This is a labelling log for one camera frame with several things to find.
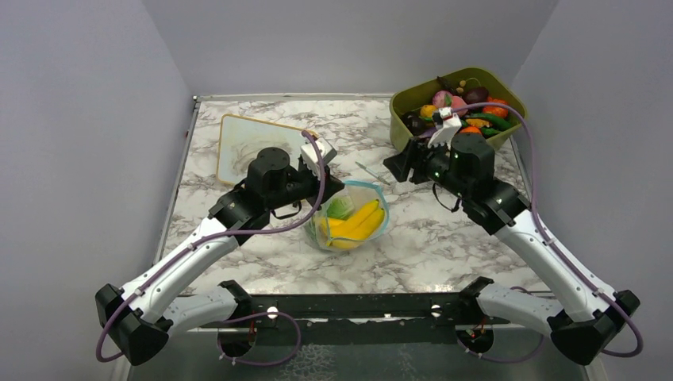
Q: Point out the bumpy orange fruit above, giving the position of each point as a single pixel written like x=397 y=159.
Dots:
x=496 y=110

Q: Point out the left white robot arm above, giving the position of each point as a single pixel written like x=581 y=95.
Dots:
x=141 y=316

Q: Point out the green white pen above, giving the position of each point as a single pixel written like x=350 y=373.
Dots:
x=372 y=173

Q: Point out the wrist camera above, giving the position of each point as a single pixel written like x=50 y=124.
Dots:
x=310 y=155
x=448 y=124

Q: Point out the green lettuce leaf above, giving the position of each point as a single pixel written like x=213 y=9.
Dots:
x=338 y=207

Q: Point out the clear zip top bag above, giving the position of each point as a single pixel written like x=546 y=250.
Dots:
x=360 y=193

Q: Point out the small whiteboard yellow frame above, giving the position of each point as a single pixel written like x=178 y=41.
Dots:
x=241 y=138

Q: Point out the pink peach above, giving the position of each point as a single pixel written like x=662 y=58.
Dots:
x=459 y=106

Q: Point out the pink purple onion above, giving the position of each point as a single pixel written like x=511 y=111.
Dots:
x=442 y=99

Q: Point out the orange tangerine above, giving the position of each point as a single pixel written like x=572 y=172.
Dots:
x=471 y=129

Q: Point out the yellow banana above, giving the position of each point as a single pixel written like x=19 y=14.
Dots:
x=360 y=233
x=349 y=225

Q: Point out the olive green plastic bin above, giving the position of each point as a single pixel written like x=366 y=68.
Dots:
x=412 y=99

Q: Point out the yellow orange mango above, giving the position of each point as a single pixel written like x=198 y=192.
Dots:
x=427 y=111

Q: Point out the dark purple avocado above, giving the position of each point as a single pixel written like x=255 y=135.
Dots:
x=476 y=95

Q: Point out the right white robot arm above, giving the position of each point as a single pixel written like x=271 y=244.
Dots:
x=585 y=313

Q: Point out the dark plum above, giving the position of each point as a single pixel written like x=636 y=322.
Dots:
x=414 y=123

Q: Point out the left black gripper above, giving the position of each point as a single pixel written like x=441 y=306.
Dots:
x=332 y=184

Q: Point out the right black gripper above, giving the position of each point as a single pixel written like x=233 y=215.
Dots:
x=416 y=154

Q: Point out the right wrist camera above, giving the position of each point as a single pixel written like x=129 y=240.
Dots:
x=448 y=124

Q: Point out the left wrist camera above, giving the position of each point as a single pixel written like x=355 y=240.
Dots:
x=310 y=155

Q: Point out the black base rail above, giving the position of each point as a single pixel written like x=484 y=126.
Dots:
x=342 y=319

